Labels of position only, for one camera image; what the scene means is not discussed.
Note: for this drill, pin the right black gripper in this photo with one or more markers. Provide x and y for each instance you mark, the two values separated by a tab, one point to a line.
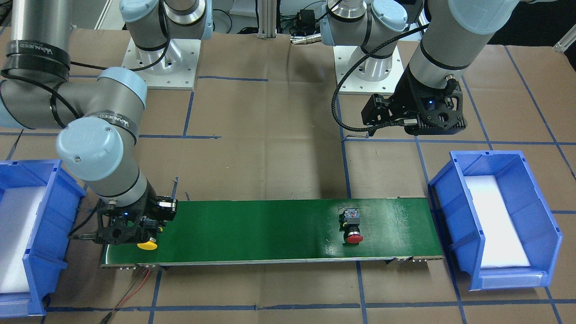
145	206

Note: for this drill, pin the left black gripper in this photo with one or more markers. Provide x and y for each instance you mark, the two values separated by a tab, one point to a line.
405	100

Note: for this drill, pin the yellow push button switch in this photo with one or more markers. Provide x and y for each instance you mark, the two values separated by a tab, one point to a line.
149	242

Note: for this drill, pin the red push button switch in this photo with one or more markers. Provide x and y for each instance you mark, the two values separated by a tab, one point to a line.
349	220

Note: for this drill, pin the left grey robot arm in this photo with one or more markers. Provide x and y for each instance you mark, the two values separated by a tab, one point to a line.
457	32

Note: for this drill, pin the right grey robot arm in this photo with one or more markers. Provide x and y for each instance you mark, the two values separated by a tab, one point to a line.
98	123

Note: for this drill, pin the green conveyor belt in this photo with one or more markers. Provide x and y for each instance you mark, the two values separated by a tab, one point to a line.
286	231

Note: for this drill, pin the blue plastic bin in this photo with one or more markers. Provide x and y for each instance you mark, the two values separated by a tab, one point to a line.
536	226
44	258

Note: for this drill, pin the black power adapter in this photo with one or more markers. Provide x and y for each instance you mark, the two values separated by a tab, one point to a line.
304	23

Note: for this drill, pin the white foam pad bin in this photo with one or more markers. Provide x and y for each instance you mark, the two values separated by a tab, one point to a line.
502	246
18	213

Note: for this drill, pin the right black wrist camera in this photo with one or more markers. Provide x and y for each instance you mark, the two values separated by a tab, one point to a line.
116	225

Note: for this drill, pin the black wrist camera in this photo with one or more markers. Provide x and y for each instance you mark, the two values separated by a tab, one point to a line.
116	225
444	111

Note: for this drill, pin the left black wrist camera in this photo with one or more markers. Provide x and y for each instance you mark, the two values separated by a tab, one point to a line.
444	111

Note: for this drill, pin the aluminium extrusion post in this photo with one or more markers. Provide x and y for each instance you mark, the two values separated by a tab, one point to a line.
267	18

